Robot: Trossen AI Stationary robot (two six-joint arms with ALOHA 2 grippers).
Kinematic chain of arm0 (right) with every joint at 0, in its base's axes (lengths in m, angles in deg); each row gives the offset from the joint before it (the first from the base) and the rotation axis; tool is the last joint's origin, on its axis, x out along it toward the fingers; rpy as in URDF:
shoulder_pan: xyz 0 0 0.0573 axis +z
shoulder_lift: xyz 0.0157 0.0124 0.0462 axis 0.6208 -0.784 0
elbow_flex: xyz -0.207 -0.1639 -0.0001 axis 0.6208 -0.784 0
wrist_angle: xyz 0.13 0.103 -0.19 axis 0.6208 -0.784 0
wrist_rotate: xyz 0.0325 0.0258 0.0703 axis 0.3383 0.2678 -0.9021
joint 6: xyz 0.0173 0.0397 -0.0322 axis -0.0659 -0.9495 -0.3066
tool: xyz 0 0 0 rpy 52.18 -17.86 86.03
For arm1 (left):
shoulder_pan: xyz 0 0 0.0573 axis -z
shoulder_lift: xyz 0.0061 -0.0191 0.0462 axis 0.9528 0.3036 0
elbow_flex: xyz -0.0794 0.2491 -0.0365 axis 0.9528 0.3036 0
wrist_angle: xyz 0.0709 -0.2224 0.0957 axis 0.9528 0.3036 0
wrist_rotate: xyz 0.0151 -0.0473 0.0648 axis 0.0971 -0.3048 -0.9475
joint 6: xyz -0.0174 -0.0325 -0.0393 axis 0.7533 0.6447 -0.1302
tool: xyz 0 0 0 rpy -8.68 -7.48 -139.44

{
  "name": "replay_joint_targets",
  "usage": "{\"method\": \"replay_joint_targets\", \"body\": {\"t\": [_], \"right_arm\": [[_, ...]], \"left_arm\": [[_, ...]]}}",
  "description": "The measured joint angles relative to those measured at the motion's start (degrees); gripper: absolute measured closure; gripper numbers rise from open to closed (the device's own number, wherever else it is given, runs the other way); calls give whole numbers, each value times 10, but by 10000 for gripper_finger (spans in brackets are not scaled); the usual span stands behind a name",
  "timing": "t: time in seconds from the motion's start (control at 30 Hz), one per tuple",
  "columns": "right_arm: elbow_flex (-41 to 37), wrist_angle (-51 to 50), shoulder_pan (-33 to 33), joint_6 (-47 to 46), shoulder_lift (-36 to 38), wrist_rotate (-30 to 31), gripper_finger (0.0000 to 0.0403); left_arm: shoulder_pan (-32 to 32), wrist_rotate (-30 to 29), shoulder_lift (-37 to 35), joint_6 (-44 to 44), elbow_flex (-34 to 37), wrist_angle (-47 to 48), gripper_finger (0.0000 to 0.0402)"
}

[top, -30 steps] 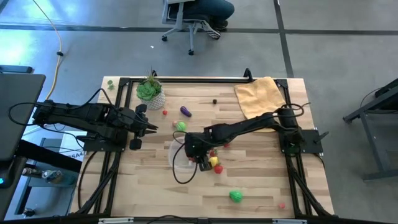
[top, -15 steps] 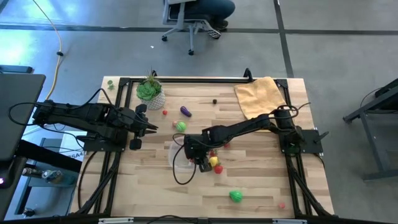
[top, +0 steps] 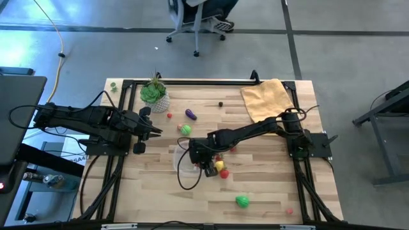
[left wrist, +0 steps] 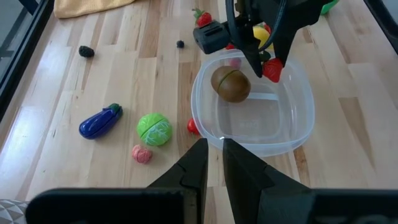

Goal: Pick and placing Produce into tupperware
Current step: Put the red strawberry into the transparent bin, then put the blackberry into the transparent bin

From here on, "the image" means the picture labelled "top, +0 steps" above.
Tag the person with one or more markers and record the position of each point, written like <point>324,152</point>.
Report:
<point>225,25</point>

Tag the silver frame bracket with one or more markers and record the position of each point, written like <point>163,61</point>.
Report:
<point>118,226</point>
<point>297,227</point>

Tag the black desk beam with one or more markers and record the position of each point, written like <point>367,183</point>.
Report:
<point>48,159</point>

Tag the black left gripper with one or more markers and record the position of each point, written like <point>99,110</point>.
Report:
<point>142,129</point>

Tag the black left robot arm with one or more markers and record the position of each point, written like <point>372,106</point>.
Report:
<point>89,119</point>

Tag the clear plastic tupperware container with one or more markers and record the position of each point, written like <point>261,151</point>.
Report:
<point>183,167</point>

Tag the small red toy fruit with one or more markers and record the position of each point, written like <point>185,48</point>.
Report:
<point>289,211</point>

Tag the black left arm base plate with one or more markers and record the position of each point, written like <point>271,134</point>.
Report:
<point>105,151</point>

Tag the small green plant sprig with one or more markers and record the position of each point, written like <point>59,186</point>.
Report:
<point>113,85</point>

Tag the yellow toy lemon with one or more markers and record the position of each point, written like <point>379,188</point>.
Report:
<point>220,166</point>

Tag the small red toy strawberry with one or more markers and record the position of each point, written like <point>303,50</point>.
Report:
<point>233,149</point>
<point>219,157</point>

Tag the small pink toy peach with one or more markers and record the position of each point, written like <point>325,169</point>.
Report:
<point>179,127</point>

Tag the black flat device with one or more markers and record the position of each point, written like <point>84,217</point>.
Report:
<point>16,71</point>

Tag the purple toy eggplant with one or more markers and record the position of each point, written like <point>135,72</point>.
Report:
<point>190,114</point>

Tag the black side table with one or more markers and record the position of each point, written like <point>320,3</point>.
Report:
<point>393,143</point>

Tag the black caster wheel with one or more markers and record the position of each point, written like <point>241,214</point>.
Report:
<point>29,218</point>

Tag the large red toy strawberry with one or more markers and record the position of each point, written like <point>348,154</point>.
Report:
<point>224,174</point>

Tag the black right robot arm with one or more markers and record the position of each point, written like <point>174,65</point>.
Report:
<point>249,129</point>

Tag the succulent plant in white pot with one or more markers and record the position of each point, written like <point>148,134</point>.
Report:
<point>153,94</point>

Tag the green toy bell pepper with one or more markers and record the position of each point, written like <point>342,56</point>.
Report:
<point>243,202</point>

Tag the white printed paper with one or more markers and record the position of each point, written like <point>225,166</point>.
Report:
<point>72,148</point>

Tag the black aluminium table frame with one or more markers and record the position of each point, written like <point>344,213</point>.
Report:
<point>207,82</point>

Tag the yellow towel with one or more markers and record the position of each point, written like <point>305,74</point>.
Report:
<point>262,99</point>

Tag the light green ribbed toy vegetable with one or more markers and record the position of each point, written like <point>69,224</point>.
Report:
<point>186,130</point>

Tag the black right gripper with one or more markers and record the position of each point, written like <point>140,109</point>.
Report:
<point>201,150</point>

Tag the dark grey desk panel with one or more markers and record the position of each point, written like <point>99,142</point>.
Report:
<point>19,111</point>

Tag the grey office chair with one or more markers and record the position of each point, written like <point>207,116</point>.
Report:
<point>195,41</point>

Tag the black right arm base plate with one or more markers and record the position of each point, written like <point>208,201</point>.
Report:
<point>319,145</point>

